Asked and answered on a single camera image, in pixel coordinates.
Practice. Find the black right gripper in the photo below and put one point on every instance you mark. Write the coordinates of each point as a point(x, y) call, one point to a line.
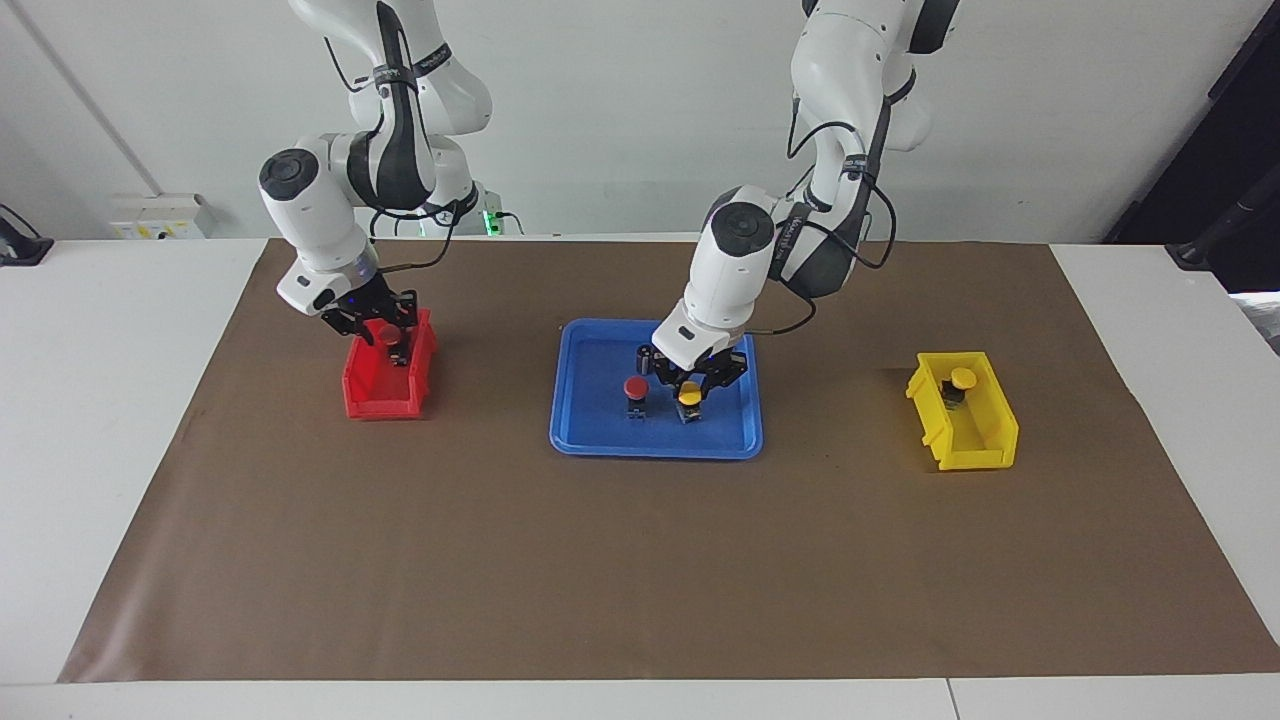
point(365, 305)

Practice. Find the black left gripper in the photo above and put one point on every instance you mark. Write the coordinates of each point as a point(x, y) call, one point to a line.
point(705, 365)

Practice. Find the red push button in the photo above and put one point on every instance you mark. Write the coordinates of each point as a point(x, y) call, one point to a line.
point(385, 333)
point(635, 387)

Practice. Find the yellow push button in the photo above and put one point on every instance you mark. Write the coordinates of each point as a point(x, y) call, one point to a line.
point(689, 397)
point(962, 378)

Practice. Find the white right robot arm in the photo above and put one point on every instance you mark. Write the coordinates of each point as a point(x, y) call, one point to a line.
point(310, 230)

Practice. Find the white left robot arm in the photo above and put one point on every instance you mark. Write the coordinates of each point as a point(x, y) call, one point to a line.
point(735, 270)

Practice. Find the blue plastic tray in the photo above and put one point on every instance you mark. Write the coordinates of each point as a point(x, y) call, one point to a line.
point(600, 430)

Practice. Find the red plastic bin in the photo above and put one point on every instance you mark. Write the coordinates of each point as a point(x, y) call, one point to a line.
point(380, 408)

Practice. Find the brown paper mat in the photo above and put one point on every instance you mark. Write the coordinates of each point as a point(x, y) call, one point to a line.
point(640, 560)

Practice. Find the yellow plastic bin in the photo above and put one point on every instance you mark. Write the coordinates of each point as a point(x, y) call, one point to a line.
point(985, 460)

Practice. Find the black desk clamp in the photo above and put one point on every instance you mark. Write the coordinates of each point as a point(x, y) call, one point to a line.
point(20, 250)

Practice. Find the grey metallic object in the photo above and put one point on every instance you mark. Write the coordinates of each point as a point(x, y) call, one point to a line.
point(1258, 320)

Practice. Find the dark panel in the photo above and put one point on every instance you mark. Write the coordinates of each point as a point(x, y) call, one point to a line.
point(1240, 120)

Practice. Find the white wall outlet box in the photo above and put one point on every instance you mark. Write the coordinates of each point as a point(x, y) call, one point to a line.
point(160, 215)

